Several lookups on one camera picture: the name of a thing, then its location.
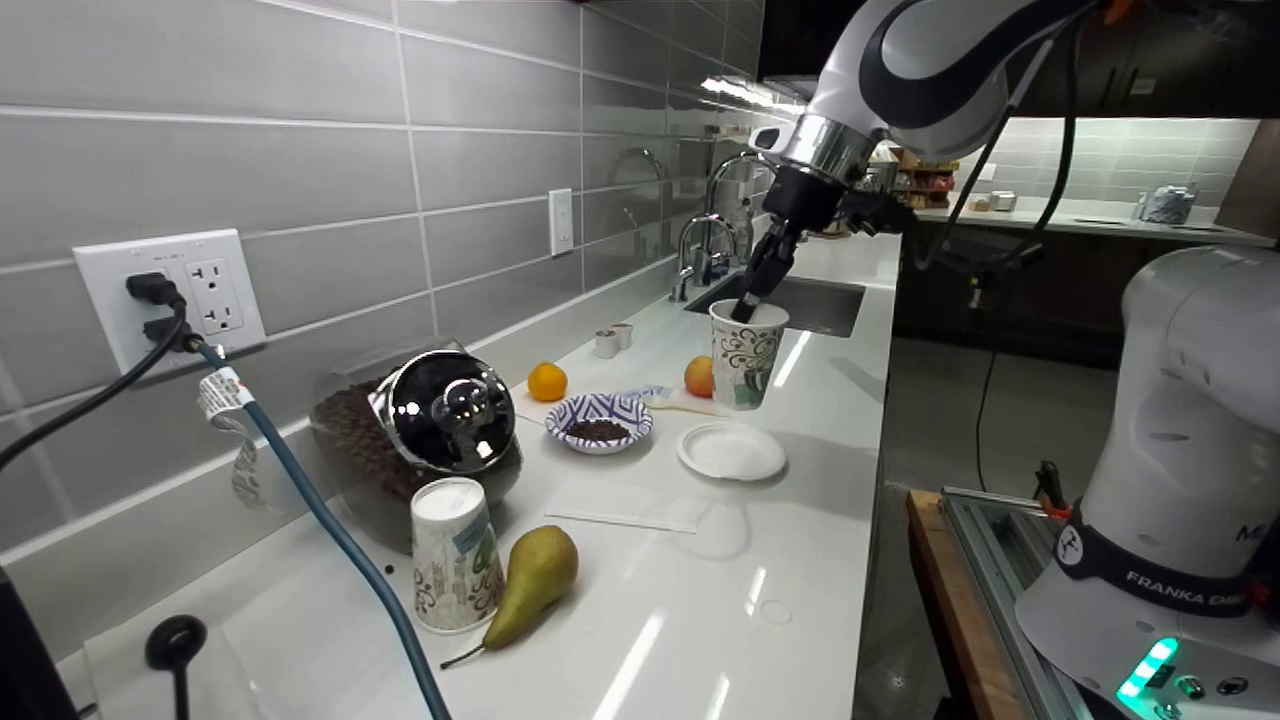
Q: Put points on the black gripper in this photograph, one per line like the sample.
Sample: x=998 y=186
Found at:
x=772 y=259

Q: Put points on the white patterned paper coffee cup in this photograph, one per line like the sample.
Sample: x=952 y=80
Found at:
x=746 y=353

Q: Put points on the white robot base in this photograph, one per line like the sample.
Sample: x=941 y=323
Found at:
x=1150 y=587

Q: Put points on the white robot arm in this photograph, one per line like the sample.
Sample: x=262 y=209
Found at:
x=925 y=73

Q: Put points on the white round plate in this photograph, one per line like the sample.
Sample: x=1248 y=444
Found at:
x=729 y=454

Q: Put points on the upside-down patterned paper cup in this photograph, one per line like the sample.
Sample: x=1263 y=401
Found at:
x=455 y=554

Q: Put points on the chrome sink faucet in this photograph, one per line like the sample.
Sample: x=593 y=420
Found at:
x=701 y=255

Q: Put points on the red yellow apple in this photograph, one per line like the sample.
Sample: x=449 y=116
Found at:
x=701 y=377

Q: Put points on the blue patterned bowl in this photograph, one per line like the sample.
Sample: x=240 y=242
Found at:
x=600 y=420

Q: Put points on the orange fruit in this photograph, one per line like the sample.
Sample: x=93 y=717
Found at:
x=547 y=381

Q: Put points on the green pear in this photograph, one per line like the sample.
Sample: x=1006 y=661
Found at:
x=541 y=575

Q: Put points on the small white wall outlet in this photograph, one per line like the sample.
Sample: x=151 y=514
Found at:
x=563 y=220

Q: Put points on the cream plastic spoon handle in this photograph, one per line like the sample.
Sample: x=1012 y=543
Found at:
x=664 y=401

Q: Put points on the white wall power outlet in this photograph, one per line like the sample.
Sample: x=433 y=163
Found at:
x=143 y=287

